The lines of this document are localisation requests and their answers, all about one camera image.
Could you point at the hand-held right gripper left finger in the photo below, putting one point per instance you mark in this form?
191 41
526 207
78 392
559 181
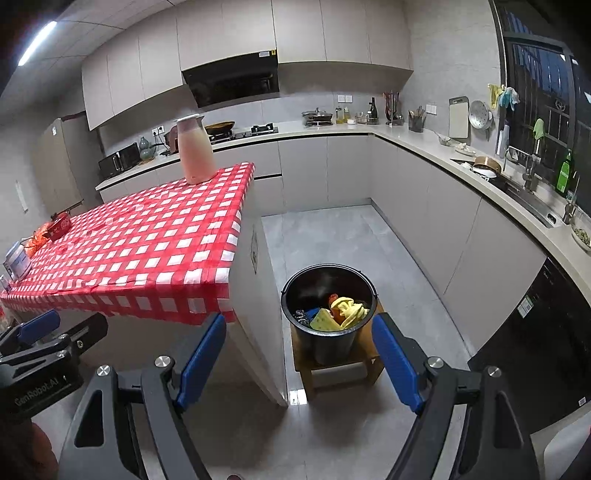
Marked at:
203 355

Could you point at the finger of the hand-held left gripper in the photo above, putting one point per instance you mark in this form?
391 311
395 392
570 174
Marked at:
87 330
39 325

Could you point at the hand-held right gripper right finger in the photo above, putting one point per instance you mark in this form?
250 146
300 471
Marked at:
397 364

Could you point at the black bucket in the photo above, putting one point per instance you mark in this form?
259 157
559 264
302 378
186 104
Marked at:
332 346

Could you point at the yellow cloth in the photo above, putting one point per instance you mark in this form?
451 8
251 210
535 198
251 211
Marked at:
353 311

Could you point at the orange plastic bag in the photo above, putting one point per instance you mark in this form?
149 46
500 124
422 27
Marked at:
337 317

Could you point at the yellow sponge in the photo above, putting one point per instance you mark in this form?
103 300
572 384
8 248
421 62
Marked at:
323 322

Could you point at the blue cloth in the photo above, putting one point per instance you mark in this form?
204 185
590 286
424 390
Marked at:
316 314

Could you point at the steel wool scrubber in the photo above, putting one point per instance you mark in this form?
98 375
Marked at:
301 316

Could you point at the person's left hand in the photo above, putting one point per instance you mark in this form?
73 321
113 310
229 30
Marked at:
27 447

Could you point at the white kitchen island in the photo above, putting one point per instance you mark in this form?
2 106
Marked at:
258 323

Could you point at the wooden stool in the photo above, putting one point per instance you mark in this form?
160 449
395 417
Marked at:
332 376

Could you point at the white plastic jar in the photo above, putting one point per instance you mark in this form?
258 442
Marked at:
16 261

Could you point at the orange bag at table edge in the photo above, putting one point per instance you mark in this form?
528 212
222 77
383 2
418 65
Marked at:
37 240

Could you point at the red white checked tablecloth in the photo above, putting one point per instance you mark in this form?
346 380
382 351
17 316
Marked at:
138 240

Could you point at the black dishwasher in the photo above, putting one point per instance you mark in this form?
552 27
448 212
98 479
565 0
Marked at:
540 341

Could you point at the beige refrigerator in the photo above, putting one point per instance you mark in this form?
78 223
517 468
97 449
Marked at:
64 166

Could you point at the black microwave oven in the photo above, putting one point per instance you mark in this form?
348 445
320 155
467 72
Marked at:
117 160

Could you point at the grey kitchen counter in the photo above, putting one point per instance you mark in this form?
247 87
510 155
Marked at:
415 184

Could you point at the green ceramic vase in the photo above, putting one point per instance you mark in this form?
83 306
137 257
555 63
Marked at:
146 151

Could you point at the pink thermos jug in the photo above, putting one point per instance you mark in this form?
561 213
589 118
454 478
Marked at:
196 152

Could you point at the kitchen sink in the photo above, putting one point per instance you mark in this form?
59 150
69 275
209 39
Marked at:
526 198

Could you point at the wooden bowl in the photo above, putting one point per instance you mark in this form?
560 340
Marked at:
487 164

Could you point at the bowl of green food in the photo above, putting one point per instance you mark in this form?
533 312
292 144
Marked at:
582 237

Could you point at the wok with lid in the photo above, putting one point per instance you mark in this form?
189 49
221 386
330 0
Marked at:
220 128

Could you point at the metal faucet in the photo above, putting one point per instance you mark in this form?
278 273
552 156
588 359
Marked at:
531 173

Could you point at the black utensil holder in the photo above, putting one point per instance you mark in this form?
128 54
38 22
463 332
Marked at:
416 123

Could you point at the white paper roll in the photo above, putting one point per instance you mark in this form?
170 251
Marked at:
503 141

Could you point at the green bottle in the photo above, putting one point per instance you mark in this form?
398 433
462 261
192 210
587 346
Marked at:
563 175

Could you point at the dark wine bottle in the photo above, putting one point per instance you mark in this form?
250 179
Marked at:
372 113

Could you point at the knife rack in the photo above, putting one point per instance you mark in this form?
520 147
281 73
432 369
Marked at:
393 110

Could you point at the oil bottles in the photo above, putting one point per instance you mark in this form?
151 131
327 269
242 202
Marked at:
342 116

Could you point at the white cutting board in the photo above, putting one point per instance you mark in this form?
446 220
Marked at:
459 117

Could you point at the metal pan with lid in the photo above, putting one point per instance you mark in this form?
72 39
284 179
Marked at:
317 117

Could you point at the metal steamer plate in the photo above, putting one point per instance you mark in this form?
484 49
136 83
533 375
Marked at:
480 115

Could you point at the black range hood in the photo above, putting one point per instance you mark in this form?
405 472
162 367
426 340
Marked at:
231 83

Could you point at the green hanging cloth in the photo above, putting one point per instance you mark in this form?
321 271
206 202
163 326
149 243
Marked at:
539 129

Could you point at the ceiling light strip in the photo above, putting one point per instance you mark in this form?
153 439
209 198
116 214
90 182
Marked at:
37 44

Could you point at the hanging rubber gloves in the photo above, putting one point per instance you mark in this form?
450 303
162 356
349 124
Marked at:
505 97

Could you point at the kitchen window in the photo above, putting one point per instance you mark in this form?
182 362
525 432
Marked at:
535 78

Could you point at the beige upper cabinets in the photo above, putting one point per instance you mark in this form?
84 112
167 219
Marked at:
231 32

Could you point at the white wall paper sheet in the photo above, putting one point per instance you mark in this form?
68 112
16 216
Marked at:
19 197

